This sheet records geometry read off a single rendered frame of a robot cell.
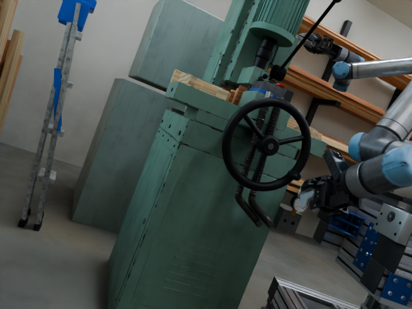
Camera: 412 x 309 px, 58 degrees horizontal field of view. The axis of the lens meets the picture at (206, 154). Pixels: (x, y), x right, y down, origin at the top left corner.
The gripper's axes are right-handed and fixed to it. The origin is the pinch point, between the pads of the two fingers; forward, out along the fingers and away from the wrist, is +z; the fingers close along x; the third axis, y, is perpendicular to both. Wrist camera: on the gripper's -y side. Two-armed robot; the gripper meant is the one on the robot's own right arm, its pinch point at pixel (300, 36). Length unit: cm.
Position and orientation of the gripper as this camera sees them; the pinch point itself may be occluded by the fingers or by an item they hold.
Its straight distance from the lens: 194.4
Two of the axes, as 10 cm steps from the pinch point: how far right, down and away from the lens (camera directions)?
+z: -9.0, -3.3, -2.8
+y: 2.4, 1.7, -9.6
